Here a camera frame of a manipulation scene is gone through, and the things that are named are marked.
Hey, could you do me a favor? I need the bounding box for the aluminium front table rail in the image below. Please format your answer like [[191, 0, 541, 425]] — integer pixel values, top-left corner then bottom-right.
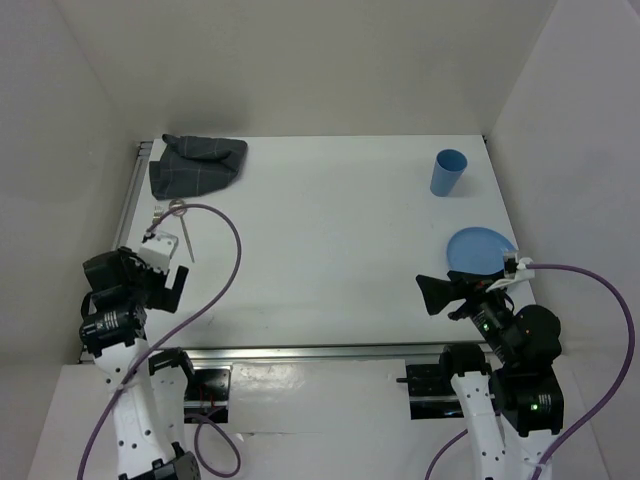
[[77, 340, 550, 365]]

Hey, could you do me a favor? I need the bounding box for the aluminium left table rail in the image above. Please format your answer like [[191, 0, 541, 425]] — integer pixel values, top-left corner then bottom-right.
[[112, 140, 153, 249]]

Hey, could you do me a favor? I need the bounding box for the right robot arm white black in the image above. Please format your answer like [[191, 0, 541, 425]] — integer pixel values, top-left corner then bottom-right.
[[416, 270, 564, 479]]

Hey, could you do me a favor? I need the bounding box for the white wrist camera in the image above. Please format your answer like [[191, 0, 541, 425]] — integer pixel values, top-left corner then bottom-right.
[[137, 231, 179, 274], [486, 252, 535, 292]]

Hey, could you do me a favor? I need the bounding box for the aluminium table rail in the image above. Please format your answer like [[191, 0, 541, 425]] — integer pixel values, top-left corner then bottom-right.
[[77, 340, 550, 365], [112, 140, 153, 249]]

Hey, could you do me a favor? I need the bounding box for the silver metal fork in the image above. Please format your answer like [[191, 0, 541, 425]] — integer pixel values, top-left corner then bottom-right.
[[151, 205, 164, 227]]

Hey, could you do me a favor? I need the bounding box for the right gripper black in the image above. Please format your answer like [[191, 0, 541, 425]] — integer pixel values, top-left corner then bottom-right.
[[415, 266, 518, 362]]

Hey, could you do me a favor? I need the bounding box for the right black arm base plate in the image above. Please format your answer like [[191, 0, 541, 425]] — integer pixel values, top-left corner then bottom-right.
[[396, 364, 463, 420]]

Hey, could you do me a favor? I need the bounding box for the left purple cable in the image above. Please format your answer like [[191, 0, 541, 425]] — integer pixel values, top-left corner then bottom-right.
[[77, 204, 244, 480]]

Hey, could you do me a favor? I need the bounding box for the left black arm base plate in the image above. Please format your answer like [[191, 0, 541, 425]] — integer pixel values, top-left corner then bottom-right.
[[184, 366, 231, 424]]

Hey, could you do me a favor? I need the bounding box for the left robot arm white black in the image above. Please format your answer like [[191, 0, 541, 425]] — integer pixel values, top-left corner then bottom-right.
[[79, 240, 201, 479]]

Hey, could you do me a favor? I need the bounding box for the dark grey checked cloth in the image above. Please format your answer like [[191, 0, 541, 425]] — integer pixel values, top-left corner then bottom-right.
[[149, 134, 248, 201]]

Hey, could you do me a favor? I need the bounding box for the silver metal spoon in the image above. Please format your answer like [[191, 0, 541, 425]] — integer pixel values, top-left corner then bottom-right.
[[169, 198, 195, 263]]

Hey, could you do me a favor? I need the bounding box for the blue plastic plate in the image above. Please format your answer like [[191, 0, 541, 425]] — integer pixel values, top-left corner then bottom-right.
[[446, 227, 516, 275]]

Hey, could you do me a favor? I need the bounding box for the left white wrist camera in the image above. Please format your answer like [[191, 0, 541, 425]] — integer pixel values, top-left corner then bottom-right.
[[137, 231, 179, 274]]

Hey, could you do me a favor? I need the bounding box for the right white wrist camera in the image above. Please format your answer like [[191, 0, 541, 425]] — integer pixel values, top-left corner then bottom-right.
[[486, 252, 535, 292]]

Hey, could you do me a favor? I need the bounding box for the blue plastic cup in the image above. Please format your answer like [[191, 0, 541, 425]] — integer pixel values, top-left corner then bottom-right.
[[430, 149, 468, 197]]

